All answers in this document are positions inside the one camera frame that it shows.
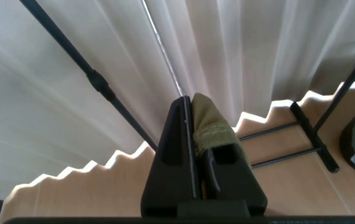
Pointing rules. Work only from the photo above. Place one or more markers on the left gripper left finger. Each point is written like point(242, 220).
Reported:
point(168, 174)

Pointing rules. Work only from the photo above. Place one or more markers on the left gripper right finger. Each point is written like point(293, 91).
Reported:
point(239, 183)

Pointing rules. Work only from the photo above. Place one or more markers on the green long-sleeved shirt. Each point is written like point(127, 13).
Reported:
point(210, 124)

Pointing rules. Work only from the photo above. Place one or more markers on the black clothes rack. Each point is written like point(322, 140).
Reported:
point(98, 82)

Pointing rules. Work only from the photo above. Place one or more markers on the beige curtain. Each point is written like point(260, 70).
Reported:
point(71, 124)

